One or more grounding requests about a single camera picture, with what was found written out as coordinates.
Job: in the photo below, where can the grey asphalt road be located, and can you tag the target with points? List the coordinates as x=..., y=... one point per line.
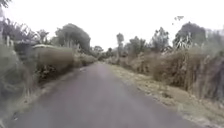
x=96, y=100

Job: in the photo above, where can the row of trees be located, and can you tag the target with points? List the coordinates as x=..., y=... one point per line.
x=71, y=35
x=160, y=40

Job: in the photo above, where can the overgrown dry hedge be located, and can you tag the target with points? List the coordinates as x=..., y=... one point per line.
x=53, y=61
x=180, y=70

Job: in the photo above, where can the dry grass verge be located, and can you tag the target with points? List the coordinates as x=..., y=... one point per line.
x=30, y=100
x=173, y=100

